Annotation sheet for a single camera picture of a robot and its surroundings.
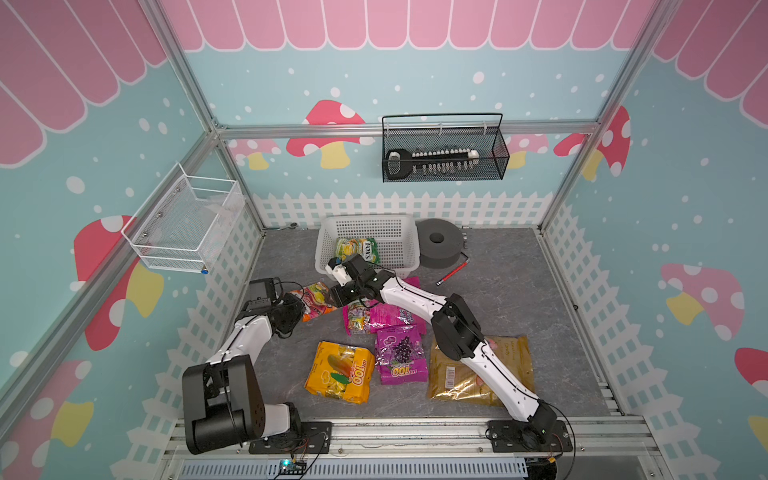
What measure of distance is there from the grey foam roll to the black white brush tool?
0.26m

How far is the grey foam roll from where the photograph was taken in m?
1.08

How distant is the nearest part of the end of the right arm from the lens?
0.79 m
